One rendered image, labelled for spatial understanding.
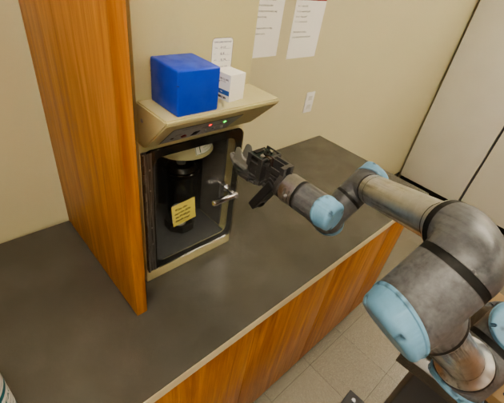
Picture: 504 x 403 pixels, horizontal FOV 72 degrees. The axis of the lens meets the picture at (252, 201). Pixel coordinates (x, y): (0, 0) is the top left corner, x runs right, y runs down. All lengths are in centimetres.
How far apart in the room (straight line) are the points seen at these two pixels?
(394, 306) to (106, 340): 73
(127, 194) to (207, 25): 40
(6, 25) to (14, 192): 48
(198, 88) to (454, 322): 58
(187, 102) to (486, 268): 56
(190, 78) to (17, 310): 78
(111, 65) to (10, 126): 61
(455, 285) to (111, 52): 61
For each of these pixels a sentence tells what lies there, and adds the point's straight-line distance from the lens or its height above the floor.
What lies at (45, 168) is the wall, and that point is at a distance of 128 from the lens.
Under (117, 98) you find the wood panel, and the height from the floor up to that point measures 156.
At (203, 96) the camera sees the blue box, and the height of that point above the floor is 155.
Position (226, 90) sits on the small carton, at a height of 153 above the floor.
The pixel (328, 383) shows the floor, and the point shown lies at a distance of 212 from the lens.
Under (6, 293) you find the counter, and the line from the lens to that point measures 120.
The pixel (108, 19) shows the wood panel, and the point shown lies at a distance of 63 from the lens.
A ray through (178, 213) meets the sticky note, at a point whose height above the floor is 117.
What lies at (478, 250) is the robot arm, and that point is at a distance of 57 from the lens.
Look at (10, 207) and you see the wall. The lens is 133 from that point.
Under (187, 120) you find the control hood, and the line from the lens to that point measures 72.
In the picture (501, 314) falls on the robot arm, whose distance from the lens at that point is 95.
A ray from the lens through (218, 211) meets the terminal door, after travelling 109.
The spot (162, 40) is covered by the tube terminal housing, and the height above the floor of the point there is 162.
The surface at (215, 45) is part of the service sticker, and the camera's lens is 86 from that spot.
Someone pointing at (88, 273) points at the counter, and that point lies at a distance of 118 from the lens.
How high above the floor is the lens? 180
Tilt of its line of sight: 36 degrees down
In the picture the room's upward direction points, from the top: 10 degrees clockwise
